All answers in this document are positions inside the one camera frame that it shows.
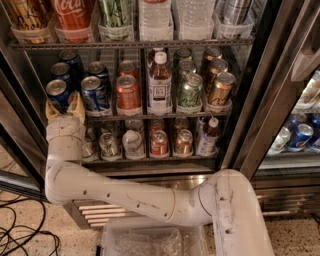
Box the front diet pepsi can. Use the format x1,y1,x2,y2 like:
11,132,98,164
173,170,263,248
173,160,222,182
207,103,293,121
81,76,110,112

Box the clear water bottle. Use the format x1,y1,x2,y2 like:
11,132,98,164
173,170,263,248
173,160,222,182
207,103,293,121
138,0,173,41
175,0,214,40

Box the rear diet pepsi can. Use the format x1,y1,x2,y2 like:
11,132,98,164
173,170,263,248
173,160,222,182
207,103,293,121
87,61,110,85

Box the rear green lacroix can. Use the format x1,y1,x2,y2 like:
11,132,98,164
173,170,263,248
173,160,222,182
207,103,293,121
173,48,192,67

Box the rear orange soda can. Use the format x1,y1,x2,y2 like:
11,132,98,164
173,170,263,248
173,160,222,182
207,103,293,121
118,60,138,78

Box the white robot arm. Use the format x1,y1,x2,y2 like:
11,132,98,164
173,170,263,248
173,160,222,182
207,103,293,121
45,92,275,256

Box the red coca cola can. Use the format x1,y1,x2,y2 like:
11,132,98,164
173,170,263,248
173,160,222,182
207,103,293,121
50,0,95,43

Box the diet pepsi can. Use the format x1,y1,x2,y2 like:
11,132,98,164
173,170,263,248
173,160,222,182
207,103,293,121
87,61,110,85
81,76,110,112

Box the bottom shelf copper can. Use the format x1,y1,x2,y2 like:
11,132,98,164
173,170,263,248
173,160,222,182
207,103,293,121
174,129,193,155

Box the top shelf silver can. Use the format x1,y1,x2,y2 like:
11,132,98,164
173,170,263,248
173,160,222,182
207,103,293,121
215,0,253,25

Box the right glass fridge door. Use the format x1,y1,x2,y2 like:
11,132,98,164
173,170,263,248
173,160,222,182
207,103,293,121
225,0,320,178

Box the bottom shelf red can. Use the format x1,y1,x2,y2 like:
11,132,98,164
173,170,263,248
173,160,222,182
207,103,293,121
150,130,168,156

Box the rear iced tea bottle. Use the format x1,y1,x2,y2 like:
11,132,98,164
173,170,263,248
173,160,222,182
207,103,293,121
147,48,164,68

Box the bottom shelf leftmost can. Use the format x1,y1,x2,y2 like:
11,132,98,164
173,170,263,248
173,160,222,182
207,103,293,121
82,136,98,162

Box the right fridge edge pepsi can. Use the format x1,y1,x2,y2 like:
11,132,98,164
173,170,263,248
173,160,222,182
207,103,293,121
308,129,320,153

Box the right clear water bottle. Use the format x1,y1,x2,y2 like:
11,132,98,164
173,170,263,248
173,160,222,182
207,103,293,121
175,0,214,40

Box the right fridge white can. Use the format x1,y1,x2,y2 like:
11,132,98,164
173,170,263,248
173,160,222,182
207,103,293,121
267,127,291,155

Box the stainless steel fridge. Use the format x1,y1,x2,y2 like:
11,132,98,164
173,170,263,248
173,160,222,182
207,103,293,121
0,0,320,215

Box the bottom shelf tea bottle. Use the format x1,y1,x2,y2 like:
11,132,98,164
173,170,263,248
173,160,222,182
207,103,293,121
196,117,219,156

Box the left clear water bottle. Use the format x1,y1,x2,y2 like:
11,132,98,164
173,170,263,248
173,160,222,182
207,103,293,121
138,0,173,41

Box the front iced tea bottle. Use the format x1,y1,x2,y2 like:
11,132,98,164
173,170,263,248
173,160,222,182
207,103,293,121
148,51,172,115

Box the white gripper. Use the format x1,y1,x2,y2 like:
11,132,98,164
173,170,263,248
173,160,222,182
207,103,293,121
45,91,85,162

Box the rear gold lacroix can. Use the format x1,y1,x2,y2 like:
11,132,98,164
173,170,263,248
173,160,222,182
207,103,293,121
201,46,223,68

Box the gold lacroix can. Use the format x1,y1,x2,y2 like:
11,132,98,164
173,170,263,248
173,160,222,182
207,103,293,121
201,46,223,68
205,58,228,92
208,72,236,106

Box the orange soda can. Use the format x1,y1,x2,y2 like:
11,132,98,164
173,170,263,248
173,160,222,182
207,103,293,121
118,60,138,78
116,75,141,110

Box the left open fridge door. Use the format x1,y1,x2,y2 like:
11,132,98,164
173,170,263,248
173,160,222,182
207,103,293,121
0,49,48,201

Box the iced tea bottle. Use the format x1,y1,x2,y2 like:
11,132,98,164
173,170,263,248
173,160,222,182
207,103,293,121
148,51,172,115
147,48,164,68

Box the clear plastic bin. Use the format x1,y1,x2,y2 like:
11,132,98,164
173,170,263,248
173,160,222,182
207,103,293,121
100,217,209,256

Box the black floor cables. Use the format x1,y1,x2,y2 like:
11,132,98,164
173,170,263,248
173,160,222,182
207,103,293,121
0,189,61,256

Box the front orange soda can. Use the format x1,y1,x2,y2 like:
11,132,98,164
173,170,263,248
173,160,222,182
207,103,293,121
116,75,141,110

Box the front green lacroix can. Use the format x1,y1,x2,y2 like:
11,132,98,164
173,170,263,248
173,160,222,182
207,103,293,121
178,73,203,108

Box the middle gold lacroix can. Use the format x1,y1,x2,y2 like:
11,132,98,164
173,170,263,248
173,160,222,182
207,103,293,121
205,58,228,92

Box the top shelf green can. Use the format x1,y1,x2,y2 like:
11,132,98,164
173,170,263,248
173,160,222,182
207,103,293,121
98,0,132,41

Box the top shelf yellow lacroix can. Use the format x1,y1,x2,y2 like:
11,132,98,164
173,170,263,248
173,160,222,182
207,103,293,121
2,0,54,44

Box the front gold lacroix can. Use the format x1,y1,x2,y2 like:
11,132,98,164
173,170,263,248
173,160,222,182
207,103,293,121
208,72,236,106

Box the middle green lacroix can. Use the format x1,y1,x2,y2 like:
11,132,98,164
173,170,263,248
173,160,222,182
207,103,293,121
177,59,197,83

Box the green lacroix can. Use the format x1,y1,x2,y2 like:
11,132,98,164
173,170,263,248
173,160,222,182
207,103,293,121
177,59,197,83
178,73,203,108
173,48,192,67

